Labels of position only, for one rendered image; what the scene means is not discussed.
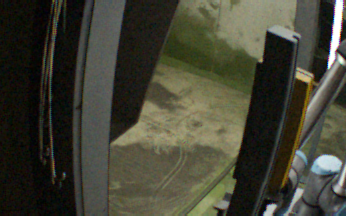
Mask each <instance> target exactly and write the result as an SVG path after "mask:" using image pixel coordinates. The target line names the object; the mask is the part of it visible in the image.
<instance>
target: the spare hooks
mask: <svg viewBox="0 0 346 216"><path fill-rule="evenodd" d="M62 2H63V0H58V5H57V0H55V7H54V14H53V22H52V30H51V39H50V42H49V51H48V57H47V61H46V71H45V58H46V53H47V48H46V46H47V43H48V33H49V26H50V22H51V15H52V12H53V6H54V0H52V6H51V9H50V16H49V20H48V26H47V33H46V37H45V47H44V51H43V63H42V68H41V85H40V105H39V134H40V136H39V146H40V154H39V155H40V161H41V163H42V164H43V165H45V163H46V159H45V158H44V160H42V157H41V156H42V154H43V155H45V156H47V155H49V152H50V157H51V161H50V164H51V174H52V183H53V185H54V186H55V187H56V188H59V189H60V187H62V186H61V182H60V184H59V186H60V187H59V186H57V185H55V184H54V181H53V177H54V178H55V180H59V181H62V180H64V179H65V173H63V174H62V177H61V178H58V177H56V175H55V171H54V160H53V145H52V137H51V100H52V97H53V94H52V93H51V77H52V61H53V49H54V41H55V35H56V27H57V22H58V17H59V14H60V9H61V4H62ZM63 7H64V9H63V12H64V14H63V17H64V19H63V24H64V25H63V29H64V30H63V34H64V37H63V40H64V44H63V45H64V46H65V38H66V34H65V31H66V26H65V25H66V21H65V19H66V16H65V14H66V0H64V4H63ZM48 71H49V85H48V91H49V99H47V98H46V96H45V95H46V85H47V77H48ZM44 72H45V77H44ZM43 79H44V87H43ZM45 101H49V111H48V112H47V116H45V115H43V113H44V106H45ZM48 117H49V120H48V123H47V124H45V125H44V119H47V118H48ZM43 126H45V127H48V126H49V139H50V143H44V142H43V138H44V137H43ZM43 146H46V147H47V146H50V150H49V148H47V151H46V153H45V152H44V151H43V149H42V148H43Z"/></svg>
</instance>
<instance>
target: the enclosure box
mask: <svg viewBox="0 0 346 216"><path fill-rule="evenodd" d="M181 3H182V0H126V3H125V5H124V11H123V20H122V23H121V29H120V39H119V43H118V48H117V58H116V69H115V73H114V79H113V81H114V93H113V103H112V114H111V135H110V143H111V144H112V143H113V142H114V141H115V140H116V139H117V138H119V137H120V136H122V135H123V134H124V133H126V132H127V130H129V129H131V128H133V127H134V126H135V125H136V124H137V123H138V120H139V117H140V115H141V112H142V109H143V106H144V103H145V100H146V98H147V96H148V90H149V87H150V84H151V82H152V79H153V76H154V73H155V71H156V68H157V65H158V62H159V60H160V57H161V55H162V52H163V50H164V47H165V45H166V42H167V40H168V34H169V32H170V30H171V27H172V25H173V22H174V20H175V18H176V16H177V11H178V9H179V7H180V5H181Z"/></svg>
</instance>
